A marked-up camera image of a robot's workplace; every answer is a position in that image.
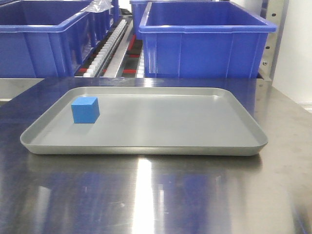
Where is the blue cube block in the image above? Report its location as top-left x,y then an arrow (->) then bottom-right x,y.
71,97 -> 100,123

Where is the grey metal tray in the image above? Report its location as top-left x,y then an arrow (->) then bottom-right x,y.
20,87 -> 268,156

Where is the blue plastic bin right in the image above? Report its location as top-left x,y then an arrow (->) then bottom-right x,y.
139,1 -> 276,78

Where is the blue plastic bin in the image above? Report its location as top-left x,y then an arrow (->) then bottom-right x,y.
139,1 -> 276,78
0,0 -> 110,78

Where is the blue bin rear right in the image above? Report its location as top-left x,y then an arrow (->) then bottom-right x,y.
130,0 -> 156,39

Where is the clear plastic bag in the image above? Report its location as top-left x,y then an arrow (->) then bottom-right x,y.
82,0 -> 113,13

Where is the blue plastic bin left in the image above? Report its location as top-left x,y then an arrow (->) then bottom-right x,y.
0,0 -> 110,78

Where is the white roller conveyor rail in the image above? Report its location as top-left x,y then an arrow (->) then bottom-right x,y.
83,19 -> 127,78

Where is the metal shelf upright post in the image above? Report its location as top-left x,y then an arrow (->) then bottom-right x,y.
259,0 -> 289,81

